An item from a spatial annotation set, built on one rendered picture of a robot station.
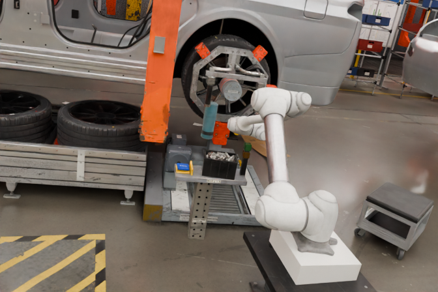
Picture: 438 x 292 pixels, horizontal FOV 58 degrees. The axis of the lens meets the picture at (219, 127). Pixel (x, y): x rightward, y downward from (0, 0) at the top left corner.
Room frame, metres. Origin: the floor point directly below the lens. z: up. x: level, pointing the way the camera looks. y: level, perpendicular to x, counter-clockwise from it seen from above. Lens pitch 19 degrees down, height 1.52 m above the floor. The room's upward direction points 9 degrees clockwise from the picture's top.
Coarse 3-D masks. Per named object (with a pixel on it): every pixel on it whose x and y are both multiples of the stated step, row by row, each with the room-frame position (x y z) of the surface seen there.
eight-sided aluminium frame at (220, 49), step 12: (216, 48) 2.78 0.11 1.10; (228, 48) 2.78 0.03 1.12; (240, 48) 2.85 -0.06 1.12; (204, 60) 2.75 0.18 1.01; (252, 60) 2.82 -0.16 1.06; (192, 72) 2.78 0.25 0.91; (264, 72) 2.84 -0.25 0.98; (192, 84) 2.74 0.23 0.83; (192, 96) 2.74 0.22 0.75; (204, 108) 2.76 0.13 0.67; (252, 108) 2.83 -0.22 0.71; (216, 120) 2.78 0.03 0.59
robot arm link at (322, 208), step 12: (312, 192) 1.71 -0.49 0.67; (324, 192) 1.71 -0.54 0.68; (312, 204) 1.64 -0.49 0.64; (324, 204) 1.63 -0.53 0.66; (336, 204) 1.65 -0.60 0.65; (312, 216) 1.60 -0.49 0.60; (324, 216) 1.61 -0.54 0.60; (336, 216) 1.64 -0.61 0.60; (312, 228) 1.60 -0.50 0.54; (324, 228) 1.61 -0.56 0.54; (312, 240) 1.62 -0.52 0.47; (324, 240) 1.62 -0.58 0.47
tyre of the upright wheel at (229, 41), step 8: (208, 40) 2.92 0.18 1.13; (216, 40) 2.85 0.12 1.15; (224, 40) 2.86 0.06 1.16; (232, 40) 2.87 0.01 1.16; (240, 40) 2.88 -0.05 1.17; (208, 48) 2.84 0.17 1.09; (248, 48) 2.89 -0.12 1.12; (192, 56) 2.83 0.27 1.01; (184, 64) 2.92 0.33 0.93; (192, 64) 2.82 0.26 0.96; (264, 64) 2.92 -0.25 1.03; (184, 72) 2.82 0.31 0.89; (184, 80) 2.81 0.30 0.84; (184, 88) 2.81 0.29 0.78; (184, 96) 2.83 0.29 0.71; (192, 104) 2.83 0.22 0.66; (200, 112) 2.84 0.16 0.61
